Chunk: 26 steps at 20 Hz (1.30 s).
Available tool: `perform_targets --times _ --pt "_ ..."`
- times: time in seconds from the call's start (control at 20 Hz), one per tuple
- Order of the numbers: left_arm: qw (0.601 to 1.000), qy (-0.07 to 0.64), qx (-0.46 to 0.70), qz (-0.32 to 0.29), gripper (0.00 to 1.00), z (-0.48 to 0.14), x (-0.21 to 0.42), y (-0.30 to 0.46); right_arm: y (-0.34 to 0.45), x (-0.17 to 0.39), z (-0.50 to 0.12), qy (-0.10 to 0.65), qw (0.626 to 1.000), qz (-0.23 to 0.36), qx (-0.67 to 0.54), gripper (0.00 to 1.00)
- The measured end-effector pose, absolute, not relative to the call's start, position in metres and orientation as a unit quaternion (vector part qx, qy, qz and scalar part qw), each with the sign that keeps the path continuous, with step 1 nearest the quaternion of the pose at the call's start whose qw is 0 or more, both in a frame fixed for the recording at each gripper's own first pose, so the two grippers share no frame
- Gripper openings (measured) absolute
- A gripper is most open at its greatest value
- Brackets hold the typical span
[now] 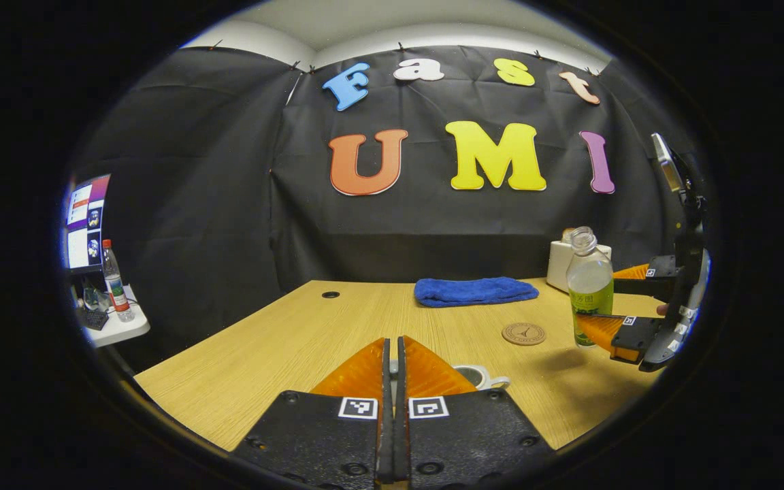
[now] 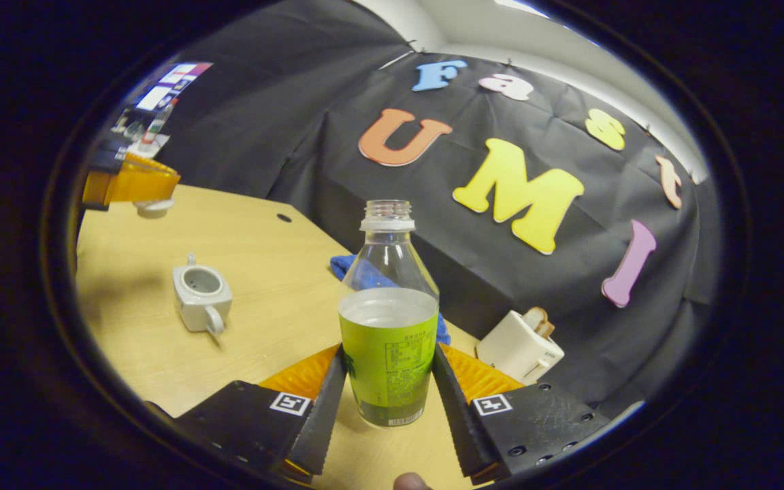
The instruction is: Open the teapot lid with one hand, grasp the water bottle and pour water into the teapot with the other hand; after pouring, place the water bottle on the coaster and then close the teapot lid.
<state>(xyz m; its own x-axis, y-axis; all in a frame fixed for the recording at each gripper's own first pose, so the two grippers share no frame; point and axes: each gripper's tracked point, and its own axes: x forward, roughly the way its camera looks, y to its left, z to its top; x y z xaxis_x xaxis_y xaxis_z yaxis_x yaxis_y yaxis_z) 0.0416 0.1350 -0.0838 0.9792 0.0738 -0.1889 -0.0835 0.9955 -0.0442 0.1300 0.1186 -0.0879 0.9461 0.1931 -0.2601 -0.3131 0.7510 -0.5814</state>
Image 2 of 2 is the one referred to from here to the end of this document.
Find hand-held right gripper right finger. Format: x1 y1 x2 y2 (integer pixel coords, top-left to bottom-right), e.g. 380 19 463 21
431 344 610 485

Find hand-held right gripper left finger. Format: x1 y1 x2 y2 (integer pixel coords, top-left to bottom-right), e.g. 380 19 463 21
174 344 348 484

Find white teacup lid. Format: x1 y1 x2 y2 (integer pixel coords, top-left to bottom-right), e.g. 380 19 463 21
135 198 176 219

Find green label water bottle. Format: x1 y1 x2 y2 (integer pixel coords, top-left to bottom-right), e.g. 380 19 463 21
338 199 440 428

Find white teacup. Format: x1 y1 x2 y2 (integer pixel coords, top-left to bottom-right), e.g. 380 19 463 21
173 253 233 336

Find red cap plastic bottle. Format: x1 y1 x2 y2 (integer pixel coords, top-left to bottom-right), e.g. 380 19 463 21
142 102 175 148

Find white side desk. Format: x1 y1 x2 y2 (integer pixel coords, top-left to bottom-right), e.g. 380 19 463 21
127 133 170 159

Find white toaster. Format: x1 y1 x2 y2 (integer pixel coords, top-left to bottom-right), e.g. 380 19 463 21
476 310 565 385

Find computer monitor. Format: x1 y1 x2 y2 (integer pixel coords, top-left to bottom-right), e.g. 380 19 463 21
116 63 213 137

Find black backdrop cloth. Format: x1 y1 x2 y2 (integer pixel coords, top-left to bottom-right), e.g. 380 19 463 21
154 0 716 417

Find blue towel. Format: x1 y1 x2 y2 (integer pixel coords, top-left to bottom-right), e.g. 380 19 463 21
329 255 452 346

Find ceiling light panel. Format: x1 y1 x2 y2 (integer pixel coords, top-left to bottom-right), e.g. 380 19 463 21
494 0 551 18

